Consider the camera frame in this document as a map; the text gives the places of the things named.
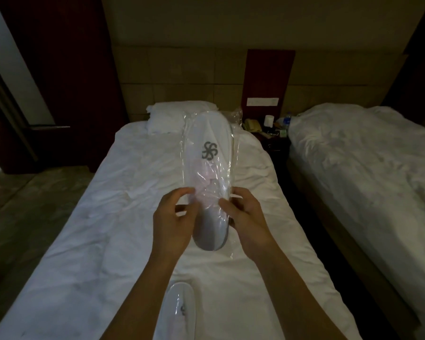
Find person's right hand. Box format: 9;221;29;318
219;187;277;262

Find beige padded headboard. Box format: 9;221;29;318
111;45;408;121

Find white pillow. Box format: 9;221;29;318
145;101;221;135

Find dark wooden nightstand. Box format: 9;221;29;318
250;130;292;170

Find person's right forearm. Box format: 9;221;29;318
250;244;346;340

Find bed with white sheet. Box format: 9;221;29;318
0;119;362;340

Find dark wooden door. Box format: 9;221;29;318
0;0;129;173

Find beige telephone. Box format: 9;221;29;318
243;118;263;133

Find person's left hand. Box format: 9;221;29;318
152;187;200;260

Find person's left forearm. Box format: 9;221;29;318
101;256;187;340

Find bed with rumpled white duvet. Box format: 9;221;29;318
286;102;425;340

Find dark red wall panel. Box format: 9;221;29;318
241;49;295;119

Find white slippers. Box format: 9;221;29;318
152;282;196;340
181;108;243;259

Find white switch plate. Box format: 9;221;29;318
246;98;280;107

